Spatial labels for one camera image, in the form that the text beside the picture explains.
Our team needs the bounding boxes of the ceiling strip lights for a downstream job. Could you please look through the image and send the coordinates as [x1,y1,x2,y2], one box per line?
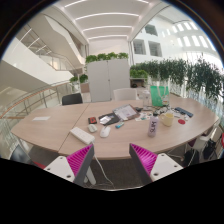
[63,0,151,41]

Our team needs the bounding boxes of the dark blue keyboard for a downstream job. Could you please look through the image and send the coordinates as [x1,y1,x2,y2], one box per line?
[174,106,194,118]

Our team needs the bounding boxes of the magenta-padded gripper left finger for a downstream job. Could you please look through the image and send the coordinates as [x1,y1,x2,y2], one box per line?
[43,143,96,187]

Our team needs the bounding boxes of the green tote bag cat print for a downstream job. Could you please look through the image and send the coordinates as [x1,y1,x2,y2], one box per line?
[149,85,170,108]

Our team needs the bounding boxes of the small white charger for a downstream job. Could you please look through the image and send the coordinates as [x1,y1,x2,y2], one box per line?
[87,123,98,134]

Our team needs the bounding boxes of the colourful sticker sheet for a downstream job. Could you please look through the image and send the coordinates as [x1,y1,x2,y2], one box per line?
[134,112,154,122]

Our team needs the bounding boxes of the pale yellow mug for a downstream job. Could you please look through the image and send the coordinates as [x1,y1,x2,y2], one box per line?
[159,111,175,128]

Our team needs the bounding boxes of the row of green hedge plants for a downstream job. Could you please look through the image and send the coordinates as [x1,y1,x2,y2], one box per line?
[129,58,224,101]

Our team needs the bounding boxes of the lilac drink bottle black cap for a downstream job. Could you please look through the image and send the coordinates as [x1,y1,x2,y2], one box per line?
[147,114,160,138]

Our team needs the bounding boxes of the black chair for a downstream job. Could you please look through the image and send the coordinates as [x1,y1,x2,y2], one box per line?
[61,92,84,107]

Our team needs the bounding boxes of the glass railing wooden handrail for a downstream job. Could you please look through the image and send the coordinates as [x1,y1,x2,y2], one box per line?
[0,81,73,128]

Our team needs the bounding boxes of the white computer mouse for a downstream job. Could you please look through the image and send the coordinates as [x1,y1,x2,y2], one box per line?
[99,125,112,139]

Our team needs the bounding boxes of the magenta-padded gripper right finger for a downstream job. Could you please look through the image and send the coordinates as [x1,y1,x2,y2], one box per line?
[128,142,184,186]

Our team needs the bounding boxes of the low planter with plants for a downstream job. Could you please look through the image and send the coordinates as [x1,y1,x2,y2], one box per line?
[69,73,90,94]

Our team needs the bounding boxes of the white cabinet topped with plants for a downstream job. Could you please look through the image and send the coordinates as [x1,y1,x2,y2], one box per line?
[84,51,132,103]

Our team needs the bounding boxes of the white power strip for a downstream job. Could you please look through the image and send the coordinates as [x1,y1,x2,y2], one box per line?
[69,126,96,146]

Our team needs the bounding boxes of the clear plastic cup with lid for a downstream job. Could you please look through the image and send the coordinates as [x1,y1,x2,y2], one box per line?
[139,87,153,109]

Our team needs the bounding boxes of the white chair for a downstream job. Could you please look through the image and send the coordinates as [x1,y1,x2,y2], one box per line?
[112,87,139,102]
[186,119,221,161]

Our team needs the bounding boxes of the black pad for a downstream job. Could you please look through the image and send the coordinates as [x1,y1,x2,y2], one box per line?
[98,112,122,127]

